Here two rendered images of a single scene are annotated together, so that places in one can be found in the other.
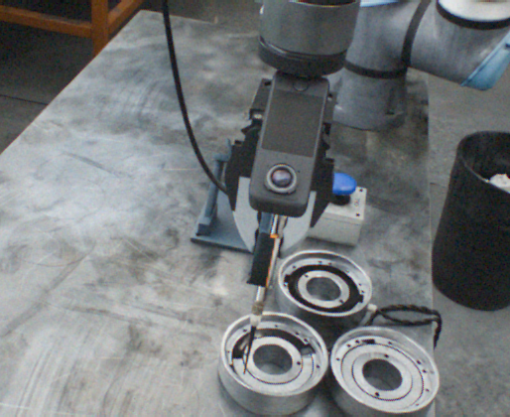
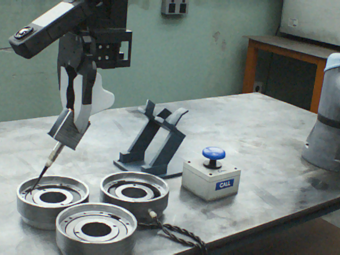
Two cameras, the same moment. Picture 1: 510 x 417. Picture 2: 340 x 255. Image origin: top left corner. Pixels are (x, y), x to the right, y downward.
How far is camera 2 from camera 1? 0.65 m
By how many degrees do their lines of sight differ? 44
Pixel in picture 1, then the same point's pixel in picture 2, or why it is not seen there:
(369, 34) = (328, 90)
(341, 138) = (293, 165)
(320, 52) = not seen: outside the picture
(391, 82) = not seen: outside the picture
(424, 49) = not seen: outside the picture
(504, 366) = not seen: outside the picture
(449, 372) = not seen: outside the picture
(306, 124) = (56, 15)
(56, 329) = (1, 160)
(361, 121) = (317, 159)
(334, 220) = (196, 175)
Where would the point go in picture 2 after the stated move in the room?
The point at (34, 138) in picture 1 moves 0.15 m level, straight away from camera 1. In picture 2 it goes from (108, 112) to (138, 99)
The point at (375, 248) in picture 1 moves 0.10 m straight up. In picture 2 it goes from (220, 208) to (228, 149)
